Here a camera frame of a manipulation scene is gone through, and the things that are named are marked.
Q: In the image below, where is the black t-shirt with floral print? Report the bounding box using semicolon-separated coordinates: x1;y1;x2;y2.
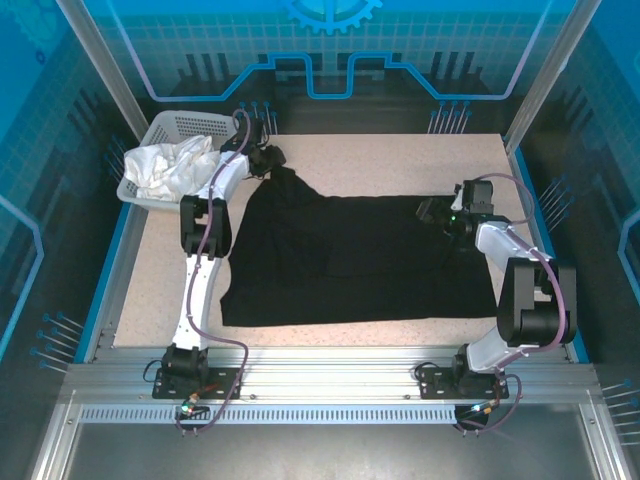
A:
219;167;501;329

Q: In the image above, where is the crumpled white cloth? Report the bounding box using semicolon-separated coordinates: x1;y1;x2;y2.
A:
123;134;224;205

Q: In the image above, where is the white perforated plastic basket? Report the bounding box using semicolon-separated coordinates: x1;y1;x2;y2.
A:
116;110;241;218

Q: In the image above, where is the grey metal plate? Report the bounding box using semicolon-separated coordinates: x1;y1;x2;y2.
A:
64;422;601;480

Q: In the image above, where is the aluminium frame post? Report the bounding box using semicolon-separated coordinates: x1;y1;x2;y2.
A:
502;0;605;154
54;0;152;146

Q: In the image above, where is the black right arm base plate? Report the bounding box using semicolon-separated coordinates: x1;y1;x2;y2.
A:
414;364;511;401

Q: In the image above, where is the aluminium mounting rail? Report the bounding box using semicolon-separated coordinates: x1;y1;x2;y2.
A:
64;344;599;406

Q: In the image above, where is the green-lit cable connector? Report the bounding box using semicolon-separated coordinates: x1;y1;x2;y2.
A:
177;396;211;419
467;398;503;417

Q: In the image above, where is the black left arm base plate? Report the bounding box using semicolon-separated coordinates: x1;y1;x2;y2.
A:
152;366;245;400

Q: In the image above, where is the slotted grey cable duct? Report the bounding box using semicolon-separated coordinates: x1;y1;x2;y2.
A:
78;404;459;425

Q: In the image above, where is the aluminium frame bar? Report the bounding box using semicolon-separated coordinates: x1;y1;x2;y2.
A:
579;399;634;480
27;389;84;480

